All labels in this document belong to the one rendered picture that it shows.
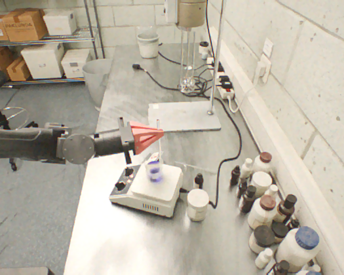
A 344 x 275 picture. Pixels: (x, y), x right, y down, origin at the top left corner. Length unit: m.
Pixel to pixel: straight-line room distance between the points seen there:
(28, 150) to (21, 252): 1.27
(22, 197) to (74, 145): 1.50
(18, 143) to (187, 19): 0.59
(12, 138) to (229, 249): 0.56
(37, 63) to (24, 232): 1.79
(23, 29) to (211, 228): 2.52
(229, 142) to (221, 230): 0.37
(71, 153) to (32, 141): 0.07
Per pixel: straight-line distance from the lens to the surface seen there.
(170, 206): 0.67
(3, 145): 0.45
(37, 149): 0.51
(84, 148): 0.47
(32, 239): 1.73
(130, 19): 2.96
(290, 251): 0.65
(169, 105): 1.10
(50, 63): 2.88
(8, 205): 1.96
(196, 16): 0.82
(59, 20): 2.77
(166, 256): 0.68
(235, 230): 0.73
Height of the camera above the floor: 1.38
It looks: 42 degrees down
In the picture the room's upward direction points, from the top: straight up
